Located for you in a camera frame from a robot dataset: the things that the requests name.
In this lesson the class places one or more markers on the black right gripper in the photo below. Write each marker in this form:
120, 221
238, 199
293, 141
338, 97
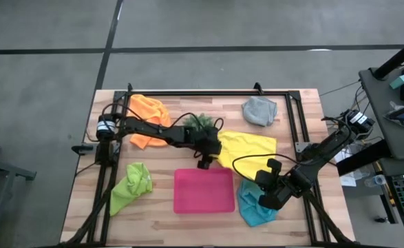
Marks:
291, 187

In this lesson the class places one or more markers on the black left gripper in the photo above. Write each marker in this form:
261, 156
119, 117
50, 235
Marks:
208, 144

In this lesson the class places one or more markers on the yellow microfiber towel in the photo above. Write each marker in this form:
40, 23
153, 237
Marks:
250, 148

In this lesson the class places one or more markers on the pink translucent plastic bin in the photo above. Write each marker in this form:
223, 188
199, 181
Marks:
204, 190

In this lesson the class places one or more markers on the grey microfiber towel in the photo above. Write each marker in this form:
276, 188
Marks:
259, 111

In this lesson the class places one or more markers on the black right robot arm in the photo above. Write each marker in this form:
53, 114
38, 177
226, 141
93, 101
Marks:
325, 144

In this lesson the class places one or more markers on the blue microfiber towel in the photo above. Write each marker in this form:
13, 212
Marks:
253, 210

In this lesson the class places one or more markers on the orange microfiber towel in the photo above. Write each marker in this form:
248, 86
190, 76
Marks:
150, 113

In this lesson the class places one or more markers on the lime green microfiber towel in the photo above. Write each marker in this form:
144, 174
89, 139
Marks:
131, 186

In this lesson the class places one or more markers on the green artificial potted plant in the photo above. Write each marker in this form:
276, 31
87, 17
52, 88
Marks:
198, 120

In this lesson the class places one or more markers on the white paper sheet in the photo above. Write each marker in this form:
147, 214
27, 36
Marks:
348, 179

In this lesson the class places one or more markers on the clear plastic bottle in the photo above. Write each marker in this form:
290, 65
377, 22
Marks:
375, 180

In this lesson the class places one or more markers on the grey side desk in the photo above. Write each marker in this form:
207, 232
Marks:
394, 137

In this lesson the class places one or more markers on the black clamp knob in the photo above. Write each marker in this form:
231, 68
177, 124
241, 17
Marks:
83, 149

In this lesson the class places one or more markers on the small teal box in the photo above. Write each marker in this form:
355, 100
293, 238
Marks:
398, 82

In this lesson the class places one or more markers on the black slanted pole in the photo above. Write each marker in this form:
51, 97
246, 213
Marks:
394, 58

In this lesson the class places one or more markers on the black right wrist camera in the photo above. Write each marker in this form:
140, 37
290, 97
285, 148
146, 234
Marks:
264, 179

